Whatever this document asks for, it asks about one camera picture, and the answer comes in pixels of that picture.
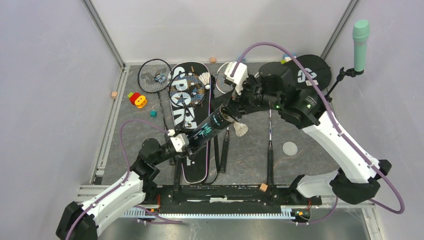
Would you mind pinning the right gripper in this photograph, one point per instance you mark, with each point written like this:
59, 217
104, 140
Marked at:
245, 107

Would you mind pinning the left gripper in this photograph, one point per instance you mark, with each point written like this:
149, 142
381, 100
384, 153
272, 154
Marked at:
182, 149

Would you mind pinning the black shuttlecock tube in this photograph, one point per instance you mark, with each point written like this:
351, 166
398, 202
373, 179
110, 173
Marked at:
209, 128

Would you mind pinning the white shuttlecock floor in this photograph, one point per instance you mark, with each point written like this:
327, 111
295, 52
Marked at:
240, 128

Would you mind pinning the translucent tube lid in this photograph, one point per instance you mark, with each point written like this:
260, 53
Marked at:
290, 148

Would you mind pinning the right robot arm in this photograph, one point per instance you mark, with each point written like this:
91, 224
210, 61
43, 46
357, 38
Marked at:
275, 87

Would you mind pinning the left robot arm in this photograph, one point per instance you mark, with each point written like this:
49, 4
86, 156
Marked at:
88, 220

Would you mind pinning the white shuttlecock on racket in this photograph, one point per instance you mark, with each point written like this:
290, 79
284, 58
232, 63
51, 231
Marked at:
205, 79

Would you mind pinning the black sport racket bag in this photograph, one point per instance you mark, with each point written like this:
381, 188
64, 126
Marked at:
195, 168

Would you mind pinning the black racket on bag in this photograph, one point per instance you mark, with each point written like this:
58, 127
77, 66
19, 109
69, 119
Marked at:
186, 90

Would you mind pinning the red yellow toy blocks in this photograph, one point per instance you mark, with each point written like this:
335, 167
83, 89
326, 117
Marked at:
137, 99

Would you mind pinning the black racket far left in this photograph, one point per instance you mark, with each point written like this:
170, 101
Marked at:
146, 80

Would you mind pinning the green blue blocks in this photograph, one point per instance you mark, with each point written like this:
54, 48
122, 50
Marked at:
286, 58

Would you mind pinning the black white shaft racket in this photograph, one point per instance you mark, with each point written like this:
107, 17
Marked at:
270, 154

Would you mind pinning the small wooden cube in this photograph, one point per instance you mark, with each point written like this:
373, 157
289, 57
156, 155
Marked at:
263, 187

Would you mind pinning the black crossway racket bag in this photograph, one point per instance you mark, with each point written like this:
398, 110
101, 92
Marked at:
314, 65

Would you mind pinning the black microphone tripod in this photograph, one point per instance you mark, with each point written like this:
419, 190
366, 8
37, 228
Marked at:
351, 72

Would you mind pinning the green microphone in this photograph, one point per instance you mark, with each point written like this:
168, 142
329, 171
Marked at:
360, 35

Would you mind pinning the white frame racket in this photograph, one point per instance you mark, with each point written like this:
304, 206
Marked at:
220, 78

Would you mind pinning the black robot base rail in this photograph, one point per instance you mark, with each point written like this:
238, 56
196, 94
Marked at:
226, 199

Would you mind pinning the wooden cube left rail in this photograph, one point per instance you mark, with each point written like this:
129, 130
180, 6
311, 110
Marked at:
114, 95

